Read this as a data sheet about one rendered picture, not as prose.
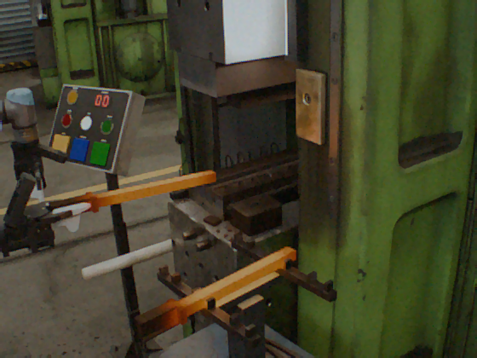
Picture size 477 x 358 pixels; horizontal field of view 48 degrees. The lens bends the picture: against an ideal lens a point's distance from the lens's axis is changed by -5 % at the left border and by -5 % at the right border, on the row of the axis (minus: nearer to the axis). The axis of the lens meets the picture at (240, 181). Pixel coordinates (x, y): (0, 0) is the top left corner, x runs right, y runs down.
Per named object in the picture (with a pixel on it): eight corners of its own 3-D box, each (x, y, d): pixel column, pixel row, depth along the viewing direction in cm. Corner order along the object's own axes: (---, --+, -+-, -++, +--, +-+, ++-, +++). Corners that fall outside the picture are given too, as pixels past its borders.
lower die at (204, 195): (223, 221, 159) (221, 193, 155) (188, 197, 174) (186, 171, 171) (334, 182, 180) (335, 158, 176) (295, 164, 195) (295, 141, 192)
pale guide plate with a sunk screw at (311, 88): (319, 145, 134) (319, 75, 127) (295, 135, 141) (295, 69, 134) (325, 143, 135) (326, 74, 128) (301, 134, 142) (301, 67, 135)
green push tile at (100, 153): (104, 166, 184) (109, 144, 184) (88, 163, 188) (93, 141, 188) (108, 167, 186) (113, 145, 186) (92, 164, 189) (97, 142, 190)
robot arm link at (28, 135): (37, 120, 167) (36, 128, 160) (40, 135, 169) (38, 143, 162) (14, 124, 165) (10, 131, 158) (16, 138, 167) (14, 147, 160)
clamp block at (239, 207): (248, 238, 149) (247, 216, 147) (231, 226, 156) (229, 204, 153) (284, 224, 155) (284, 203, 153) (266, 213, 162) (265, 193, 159)
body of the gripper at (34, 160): (19, 174, 172) (12, 137, 167) (46, 170, 173) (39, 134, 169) (16, 182, 165) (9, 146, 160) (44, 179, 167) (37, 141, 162)
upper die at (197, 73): (216, 98, 145) (215, 61, 141) (180, 84, 160) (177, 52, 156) (336, 73, 166) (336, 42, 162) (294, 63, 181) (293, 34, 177)
